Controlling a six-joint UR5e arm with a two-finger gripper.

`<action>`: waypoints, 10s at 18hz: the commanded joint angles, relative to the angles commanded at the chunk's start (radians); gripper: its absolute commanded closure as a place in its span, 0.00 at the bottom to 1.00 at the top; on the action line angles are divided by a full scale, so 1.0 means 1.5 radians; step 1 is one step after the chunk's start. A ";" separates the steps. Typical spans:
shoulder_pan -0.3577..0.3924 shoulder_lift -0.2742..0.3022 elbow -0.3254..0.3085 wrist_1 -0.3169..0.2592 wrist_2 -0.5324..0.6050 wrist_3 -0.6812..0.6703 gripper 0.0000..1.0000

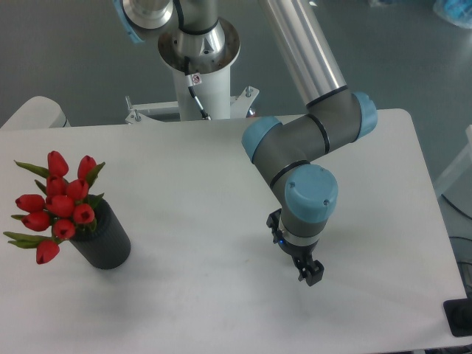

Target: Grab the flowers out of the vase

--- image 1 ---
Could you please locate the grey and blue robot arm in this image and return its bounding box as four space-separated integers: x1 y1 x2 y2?
114 1 378 285

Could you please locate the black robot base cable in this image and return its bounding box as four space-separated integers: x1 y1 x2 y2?
183 55 213 121

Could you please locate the red tulip bouquet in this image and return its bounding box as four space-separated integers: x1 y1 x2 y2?
3 150 105 265

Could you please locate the black device at table edge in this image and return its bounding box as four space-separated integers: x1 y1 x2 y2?
443 298 471 337

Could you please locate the white rounded furniture corner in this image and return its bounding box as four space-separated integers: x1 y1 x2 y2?
1 96 71 131

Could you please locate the white metal base frame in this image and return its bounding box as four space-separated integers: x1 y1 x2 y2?
124 85 260 125

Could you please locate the dark grey ribbed vase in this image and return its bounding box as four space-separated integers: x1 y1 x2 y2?
70 199 131 270

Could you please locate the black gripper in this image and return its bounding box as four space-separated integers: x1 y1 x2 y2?
266 209 325 286

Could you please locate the blue plastic bag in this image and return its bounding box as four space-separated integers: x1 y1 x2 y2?
433 0 471 29

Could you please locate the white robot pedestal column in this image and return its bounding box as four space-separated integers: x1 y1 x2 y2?
167 64 231 121

